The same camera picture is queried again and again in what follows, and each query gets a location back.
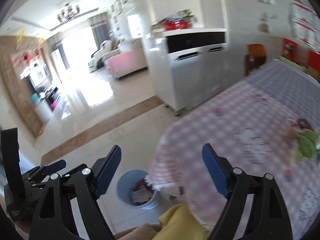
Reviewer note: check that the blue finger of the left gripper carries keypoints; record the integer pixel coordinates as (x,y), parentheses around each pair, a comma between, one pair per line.
(54,167)

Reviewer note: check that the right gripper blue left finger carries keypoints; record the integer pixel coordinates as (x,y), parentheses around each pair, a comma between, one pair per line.
(53,217)

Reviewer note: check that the green wrapper trash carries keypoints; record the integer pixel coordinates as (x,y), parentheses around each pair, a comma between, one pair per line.
(305,139)

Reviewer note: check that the pink grey checkered tablecloth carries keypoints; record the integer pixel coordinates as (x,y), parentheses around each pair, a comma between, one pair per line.
(248,124)

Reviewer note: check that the yellow cloth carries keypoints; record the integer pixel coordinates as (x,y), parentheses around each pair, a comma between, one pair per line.
(179,224)

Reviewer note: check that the white sideboard cabinet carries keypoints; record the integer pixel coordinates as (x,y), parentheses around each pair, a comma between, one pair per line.
(185,65)

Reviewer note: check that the potted plant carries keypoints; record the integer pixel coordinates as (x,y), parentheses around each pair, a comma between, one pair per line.
(186,15)

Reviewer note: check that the beige sofa pink blanket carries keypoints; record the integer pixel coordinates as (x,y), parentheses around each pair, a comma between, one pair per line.
(120,58)

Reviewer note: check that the black chandelier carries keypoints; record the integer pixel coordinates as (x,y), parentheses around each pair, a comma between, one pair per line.
(68,13)

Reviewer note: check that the light blue trash bin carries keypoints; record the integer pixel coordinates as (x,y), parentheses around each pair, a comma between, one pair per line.
(134,191)

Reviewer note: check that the wooden chair by wall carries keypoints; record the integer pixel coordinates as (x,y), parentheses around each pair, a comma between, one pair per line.
(255,57)

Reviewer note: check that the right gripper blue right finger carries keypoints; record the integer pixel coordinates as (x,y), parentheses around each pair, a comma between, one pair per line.
(268,218)

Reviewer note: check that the tv stand unit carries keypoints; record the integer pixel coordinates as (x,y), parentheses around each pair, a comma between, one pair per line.
(44,93)

